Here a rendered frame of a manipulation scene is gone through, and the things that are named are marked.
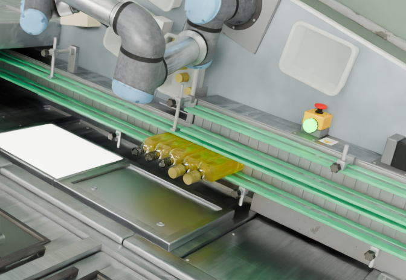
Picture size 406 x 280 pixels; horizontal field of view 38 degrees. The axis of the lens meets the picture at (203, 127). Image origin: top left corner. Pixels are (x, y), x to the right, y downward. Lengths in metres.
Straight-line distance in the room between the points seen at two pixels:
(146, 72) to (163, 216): 0.49
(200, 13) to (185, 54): 0.16
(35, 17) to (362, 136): 1.05
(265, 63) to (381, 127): 0.45
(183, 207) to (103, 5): 0.69
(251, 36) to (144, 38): 0.62
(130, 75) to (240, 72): 0.64
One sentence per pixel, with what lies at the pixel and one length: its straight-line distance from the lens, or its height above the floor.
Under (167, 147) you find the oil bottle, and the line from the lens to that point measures 1.89.
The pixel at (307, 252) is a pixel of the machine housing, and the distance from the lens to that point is 1.85.
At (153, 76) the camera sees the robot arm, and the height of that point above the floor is 1.34.
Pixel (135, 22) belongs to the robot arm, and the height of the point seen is 1.38.
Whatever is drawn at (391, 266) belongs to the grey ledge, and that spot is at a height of 0.88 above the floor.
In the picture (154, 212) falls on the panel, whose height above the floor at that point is 1.21.
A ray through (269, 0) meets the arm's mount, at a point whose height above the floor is 0.77.
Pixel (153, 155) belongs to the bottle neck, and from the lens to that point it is 1.85.
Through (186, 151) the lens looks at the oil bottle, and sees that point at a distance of 1.87.
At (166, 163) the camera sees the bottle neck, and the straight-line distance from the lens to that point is 1.82.
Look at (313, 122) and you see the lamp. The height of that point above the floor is 0.85.
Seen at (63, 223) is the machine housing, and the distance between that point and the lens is 1.76.
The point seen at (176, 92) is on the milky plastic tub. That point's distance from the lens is 2.16.
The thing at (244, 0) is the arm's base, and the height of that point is 0.83.
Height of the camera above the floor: 2.50
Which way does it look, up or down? 53 degrees down
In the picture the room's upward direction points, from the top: 106 degrees counter-clockwise
